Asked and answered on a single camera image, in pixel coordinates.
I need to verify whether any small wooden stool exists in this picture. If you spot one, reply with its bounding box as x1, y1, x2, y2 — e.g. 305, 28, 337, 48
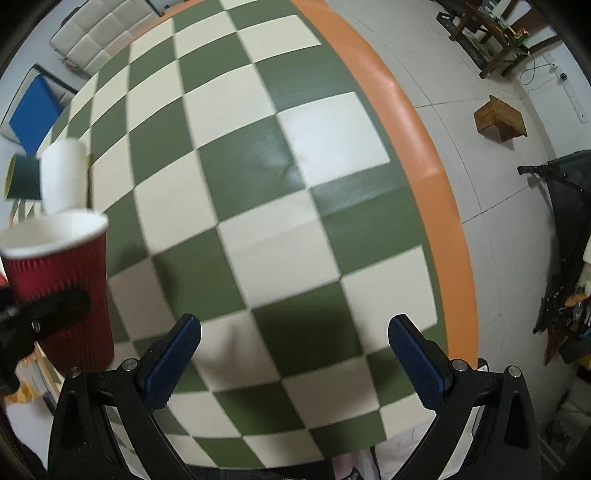
474, 95, 528, 142

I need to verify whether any white cushioned chair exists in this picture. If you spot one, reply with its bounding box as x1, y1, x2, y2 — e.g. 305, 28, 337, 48
49, 0, 160, 77

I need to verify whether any blue chair seat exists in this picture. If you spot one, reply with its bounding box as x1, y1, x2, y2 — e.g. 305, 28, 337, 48
9, 76, 63, 156

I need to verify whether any black stroller frame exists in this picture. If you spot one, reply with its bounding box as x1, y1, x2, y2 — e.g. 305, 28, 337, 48
517, 149, 590, 243

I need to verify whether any green checkered tablecloth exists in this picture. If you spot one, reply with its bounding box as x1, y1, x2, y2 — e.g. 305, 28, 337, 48
41, 1, 454, 468

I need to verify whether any dark green cup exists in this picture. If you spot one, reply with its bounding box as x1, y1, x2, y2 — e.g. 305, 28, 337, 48
4, 154, 41, 200

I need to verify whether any dark wooden table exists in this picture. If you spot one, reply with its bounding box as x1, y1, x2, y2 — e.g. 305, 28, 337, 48
436, 1, 561, 79

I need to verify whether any white paper cup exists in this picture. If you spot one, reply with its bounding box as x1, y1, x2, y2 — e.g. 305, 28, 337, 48
40, 138, 89, 215

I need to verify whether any red ripple paper cup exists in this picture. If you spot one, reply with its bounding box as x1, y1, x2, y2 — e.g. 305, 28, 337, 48
1, 209, 114, 374

